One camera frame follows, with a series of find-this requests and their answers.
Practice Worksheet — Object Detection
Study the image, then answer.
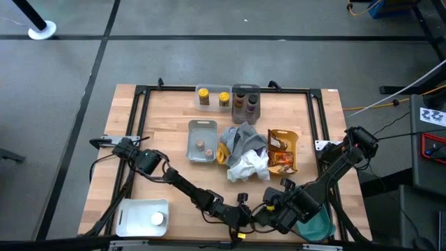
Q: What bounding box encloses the white cable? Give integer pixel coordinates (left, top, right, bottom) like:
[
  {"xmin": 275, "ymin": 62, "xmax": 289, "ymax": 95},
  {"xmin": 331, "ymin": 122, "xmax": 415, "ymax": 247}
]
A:
[{"xmin": 348, "ymin": 59, "xmax": 446, "ymax": 119}]

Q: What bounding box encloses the black furniture foot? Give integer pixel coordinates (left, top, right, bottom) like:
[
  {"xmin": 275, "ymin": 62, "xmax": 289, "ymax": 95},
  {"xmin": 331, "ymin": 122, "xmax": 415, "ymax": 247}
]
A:
[{"xmin": 0, "ymin": 148, "xmax": 27, "ymax": 164}]

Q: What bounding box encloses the yellow cable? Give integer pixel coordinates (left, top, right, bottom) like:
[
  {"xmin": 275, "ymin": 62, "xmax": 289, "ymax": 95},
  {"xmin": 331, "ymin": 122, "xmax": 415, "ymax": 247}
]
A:
[
  {"xmin": 346, "ymin": 0, "xmax": 383, "ymax": 17},
  {"xmin": 343, "ymin": 83, "xmax": 446, "ymax": 112}
]

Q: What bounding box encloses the white round pole base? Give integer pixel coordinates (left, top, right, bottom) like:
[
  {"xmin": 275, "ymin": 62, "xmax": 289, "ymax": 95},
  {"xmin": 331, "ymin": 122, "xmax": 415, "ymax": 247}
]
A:
[{"xmin": 27, "ymin": 20, "xmax": 58, "ymax": 40}]

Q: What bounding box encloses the dark grey plastic bin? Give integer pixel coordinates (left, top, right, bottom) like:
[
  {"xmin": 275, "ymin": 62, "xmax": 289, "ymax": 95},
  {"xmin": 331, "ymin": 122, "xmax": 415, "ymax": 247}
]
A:
[{"xmin": 231, "ymin": 83, "xmax": 261, "ymax": 126}]

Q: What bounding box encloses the mustard yellow plastic bin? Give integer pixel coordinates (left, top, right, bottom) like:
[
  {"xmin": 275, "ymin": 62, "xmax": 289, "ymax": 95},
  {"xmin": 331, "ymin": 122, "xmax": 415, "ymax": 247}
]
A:
[{"xmin": 267, "ymin": 128, "xmax": 300, "ymax": 176}]

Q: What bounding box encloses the light grey plastic bin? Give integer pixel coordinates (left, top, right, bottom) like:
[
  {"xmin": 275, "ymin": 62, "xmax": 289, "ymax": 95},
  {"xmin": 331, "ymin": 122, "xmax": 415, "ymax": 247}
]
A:
[{"xmin": 185, "ymin": 119, "xmax": 219, "ymax": 164}]

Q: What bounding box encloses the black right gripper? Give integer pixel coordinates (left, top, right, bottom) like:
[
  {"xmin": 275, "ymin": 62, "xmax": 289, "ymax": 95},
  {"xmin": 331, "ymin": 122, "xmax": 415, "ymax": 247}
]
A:
[{"xmin": 255, "ymin": 187, "xmax": 298, "ymax": 230}]

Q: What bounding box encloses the black computer mouse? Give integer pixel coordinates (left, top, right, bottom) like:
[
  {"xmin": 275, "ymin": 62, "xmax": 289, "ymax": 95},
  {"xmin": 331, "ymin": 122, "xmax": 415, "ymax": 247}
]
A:
[{"xmin": 413, "ymin": 236, "xmax": 436, "ymax": 251}]

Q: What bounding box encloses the shiny orange spice packet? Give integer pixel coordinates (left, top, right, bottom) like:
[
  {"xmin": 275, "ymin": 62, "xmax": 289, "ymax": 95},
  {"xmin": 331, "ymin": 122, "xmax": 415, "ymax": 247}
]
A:
[{"xmin": 268, "ymin": 150, "xmax": 294, "ymax": 167}]

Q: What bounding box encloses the black pole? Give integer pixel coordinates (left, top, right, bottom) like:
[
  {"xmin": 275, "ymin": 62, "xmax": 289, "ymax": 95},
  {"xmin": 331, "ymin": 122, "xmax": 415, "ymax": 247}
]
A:
[{"xmin": 12, "ymin": 0, "xmax": 48, "ymax": 31}]

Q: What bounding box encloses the black metal stand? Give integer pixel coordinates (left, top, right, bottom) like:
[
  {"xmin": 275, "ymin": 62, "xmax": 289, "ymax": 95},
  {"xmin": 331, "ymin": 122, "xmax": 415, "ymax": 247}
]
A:
[{"xmin": 378, "ymin": 0, "xmax": 446, "ymax": 96}]

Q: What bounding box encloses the teal plastic bin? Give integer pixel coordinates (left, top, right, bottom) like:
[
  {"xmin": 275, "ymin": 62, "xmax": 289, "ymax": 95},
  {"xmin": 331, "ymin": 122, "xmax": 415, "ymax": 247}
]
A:
[{"xmin": 294, "ymin": 204, "xmax": 337, "ymax": 243}]

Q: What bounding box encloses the white plastic bin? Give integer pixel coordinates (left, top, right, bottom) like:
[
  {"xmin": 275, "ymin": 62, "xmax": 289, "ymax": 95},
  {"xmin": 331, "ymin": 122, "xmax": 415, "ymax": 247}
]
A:
[{"xmin": 116, "ymin": 197, "xmax": 171, "ymax": 238}]

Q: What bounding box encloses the grey cloth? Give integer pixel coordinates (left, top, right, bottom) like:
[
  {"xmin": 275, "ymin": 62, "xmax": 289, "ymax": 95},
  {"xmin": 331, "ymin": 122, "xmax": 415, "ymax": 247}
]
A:
[{"xmin": 219, "ymin": 121, "xmax": 269, "ymax": 167}]

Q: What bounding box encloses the black metal table frame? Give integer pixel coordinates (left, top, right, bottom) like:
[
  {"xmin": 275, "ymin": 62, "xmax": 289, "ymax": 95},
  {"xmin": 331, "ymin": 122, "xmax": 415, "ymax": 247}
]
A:
[{"xmin": 83, "ymin": 77, "xmax": 374, "ymax": 245}]

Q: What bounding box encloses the black front crossbar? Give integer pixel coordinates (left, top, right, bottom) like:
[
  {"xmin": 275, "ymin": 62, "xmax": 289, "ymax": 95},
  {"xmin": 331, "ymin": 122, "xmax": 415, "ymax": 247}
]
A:
[{"xmin": 0, "ymin": 235, "xmax": 446, "ymax": 251}]

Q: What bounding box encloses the blue box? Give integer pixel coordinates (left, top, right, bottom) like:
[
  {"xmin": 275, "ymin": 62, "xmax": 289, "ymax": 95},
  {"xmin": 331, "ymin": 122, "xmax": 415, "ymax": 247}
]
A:
[{"xmin": 367, "ymin": 0, "xmax": 419, "ymax": 19}]

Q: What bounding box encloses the clear plastic bin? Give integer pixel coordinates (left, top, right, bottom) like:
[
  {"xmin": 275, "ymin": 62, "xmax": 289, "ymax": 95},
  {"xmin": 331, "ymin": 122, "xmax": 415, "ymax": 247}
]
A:
[{"xmin": 194, "ymin": 83, "xmax": 233, "ymax": 113}]

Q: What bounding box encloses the black cabinet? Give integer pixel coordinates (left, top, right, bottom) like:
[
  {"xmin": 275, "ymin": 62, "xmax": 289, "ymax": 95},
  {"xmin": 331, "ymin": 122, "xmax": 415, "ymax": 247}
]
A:
[{"xmin": 409, "ymin": 93, "xmax": 446, "ymax": 189}]

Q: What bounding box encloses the white plastic bag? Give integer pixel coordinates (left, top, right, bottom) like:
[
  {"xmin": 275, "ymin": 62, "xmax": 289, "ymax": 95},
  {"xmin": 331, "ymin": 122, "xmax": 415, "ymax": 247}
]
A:
[{"xmin": 226, "ymin": 148, "xmax": 271, "ymax": 184}]

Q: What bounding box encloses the red-framed device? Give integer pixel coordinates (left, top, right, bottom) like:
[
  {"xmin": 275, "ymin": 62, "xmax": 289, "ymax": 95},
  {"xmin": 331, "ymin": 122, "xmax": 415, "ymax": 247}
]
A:
[{"xmin": 420, "ymin": 132, "xmax": 446, "ymax": 165}]

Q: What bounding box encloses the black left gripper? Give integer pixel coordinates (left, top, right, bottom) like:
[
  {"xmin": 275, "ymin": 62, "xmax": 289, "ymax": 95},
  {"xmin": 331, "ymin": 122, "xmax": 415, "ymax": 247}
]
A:
[{"xmin": 208, "ymin": 200, "xmax": 254, "ymax": 249}]

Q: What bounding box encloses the white-lid bagel seasoning jar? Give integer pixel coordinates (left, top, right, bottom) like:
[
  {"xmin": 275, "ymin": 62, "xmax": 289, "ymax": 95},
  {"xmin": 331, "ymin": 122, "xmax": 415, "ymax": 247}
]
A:
[{"xmin": 150, "ymin": 211, "xmax": 165, "ymax": 227}]

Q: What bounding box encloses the white printed sticker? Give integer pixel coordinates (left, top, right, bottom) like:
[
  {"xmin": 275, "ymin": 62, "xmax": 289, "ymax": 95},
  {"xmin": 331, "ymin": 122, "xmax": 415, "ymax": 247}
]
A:
[{"xmin": 420, "ymin": 107, "xmax": 446, "ymax": 128}]

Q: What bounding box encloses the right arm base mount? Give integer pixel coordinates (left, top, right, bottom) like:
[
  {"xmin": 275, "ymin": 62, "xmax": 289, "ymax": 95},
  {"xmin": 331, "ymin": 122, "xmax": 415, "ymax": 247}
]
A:
[{"xmin": 314, "ymin": 139, "xmax": 346, "ymax": 152}]

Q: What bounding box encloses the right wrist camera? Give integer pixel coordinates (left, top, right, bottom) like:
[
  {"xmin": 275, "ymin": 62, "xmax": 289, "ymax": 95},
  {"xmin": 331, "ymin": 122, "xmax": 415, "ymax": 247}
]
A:
[{"xmin": 279, "ymin": 178, "xmax": 297, "ymax": 192}]

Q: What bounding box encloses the purple spice bottle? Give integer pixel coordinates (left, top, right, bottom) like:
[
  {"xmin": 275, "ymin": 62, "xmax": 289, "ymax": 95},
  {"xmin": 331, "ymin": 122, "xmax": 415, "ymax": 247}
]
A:
[{"xmin": 246, "ymin": 93, "xmax": 259, "ymax": 114}]

